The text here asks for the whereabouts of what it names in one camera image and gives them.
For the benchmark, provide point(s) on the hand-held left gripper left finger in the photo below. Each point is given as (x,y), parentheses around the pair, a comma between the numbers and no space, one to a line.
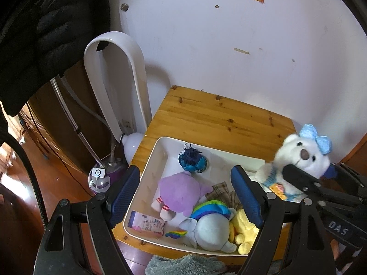
(126,194)

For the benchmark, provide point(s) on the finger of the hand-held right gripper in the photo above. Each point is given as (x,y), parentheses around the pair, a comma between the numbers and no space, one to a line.
(304,177)
(348,174)

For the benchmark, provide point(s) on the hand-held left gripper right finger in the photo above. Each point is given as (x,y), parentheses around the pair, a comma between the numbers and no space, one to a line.
(245,197)

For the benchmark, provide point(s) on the white bear plush blue bow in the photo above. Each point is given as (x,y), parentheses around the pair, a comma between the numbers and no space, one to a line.
(301,149)

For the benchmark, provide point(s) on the yellow plush toy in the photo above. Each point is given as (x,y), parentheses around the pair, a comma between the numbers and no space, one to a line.
(243,229)

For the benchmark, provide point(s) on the pink tissue packet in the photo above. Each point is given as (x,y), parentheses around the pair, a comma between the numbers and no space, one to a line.
(146,223)

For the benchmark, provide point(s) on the blue rainbow pony plush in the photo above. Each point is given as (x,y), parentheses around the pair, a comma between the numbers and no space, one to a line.
(210,229)

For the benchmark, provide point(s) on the white plastic storage bin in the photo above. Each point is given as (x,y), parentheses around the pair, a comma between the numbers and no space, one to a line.
(169,160)

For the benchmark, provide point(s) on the round blue patterned pouch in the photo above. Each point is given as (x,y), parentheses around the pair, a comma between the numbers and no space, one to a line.
(192,159)

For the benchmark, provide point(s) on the plaid fabric piece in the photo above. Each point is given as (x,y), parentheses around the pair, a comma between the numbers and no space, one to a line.
(223,192)

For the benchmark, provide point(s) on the purple garment steamer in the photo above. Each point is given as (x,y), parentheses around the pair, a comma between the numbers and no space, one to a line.
(99,174)

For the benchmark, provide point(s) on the purple plush toy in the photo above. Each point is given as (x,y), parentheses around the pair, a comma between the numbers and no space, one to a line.
(179,192)

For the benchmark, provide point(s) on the grey fluffy cloth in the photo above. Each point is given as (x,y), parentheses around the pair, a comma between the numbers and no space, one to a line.
(177,266)

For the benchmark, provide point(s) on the brown wooden cabinet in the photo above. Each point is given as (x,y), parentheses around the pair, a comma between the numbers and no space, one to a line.
(46,114)

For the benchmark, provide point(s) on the white bladeless fan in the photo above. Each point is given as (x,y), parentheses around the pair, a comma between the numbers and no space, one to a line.
(114,71)

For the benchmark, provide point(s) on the black padded jacket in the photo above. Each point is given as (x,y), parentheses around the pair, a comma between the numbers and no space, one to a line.
(43,34)

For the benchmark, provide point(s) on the brown wooden wall panel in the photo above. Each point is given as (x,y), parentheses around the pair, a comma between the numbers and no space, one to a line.
(355,154)

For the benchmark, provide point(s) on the white wall socket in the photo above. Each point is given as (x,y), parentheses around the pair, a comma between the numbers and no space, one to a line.
(127,124)

